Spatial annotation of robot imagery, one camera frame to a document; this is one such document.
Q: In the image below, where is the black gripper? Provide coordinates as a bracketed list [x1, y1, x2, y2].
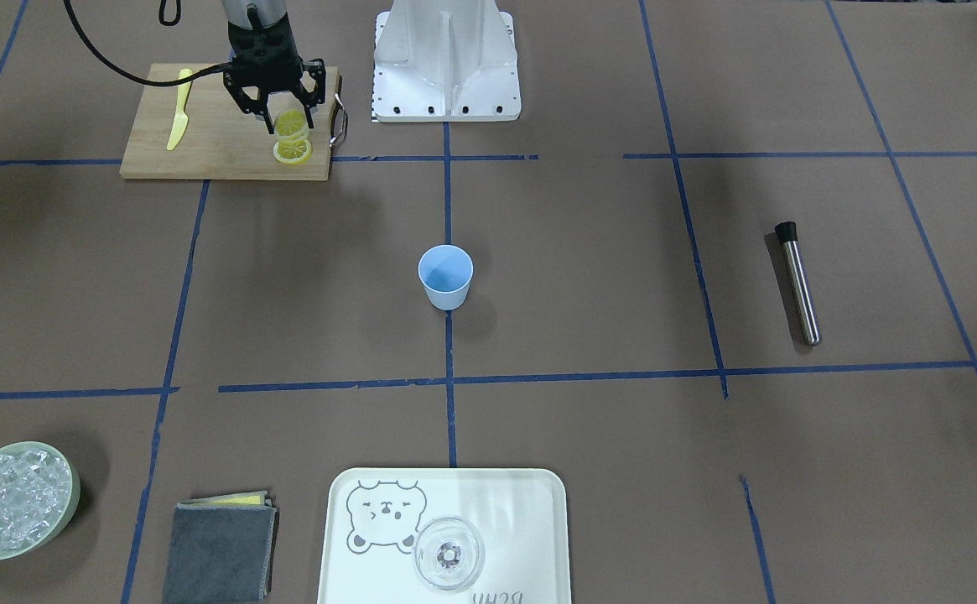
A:
[223, 22, 326, 135]

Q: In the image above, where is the lemon slice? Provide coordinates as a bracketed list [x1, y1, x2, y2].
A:
[273, 108, 310, 141]
[273, 138, 313, 165]

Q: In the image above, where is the steel muddler black tip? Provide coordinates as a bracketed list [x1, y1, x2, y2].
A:
[775, 221, 822, 347]

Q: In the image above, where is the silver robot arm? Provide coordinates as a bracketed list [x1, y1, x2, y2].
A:
[223, 1, 327, 133]

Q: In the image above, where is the light blue cup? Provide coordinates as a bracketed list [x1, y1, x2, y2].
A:
[418, 244, 474, 312]

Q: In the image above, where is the bamboo cutting board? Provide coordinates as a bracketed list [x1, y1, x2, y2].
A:
[120, 65, 346, 182]

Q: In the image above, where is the yellow plastic knife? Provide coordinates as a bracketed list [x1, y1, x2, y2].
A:
[166, 81, 192, 152]

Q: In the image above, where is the cream bear tray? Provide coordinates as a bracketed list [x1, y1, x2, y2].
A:
[317, 467, 573, 603]

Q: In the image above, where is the grey folded cloth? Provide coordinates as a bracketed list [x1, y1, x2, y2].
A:
[162, 491, 278, 603]

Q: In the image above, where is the green bowl of ice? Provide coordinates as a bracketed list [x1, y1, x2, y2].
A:
[0, 442, 81, 561]

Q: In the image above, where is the clear wine glass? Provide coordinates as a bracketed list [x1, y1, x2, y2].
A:
[413, 515, 486, 593]

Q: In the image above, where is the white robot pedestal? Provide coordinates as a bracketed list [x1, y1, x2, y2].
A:
[371, 1, 522, 123]

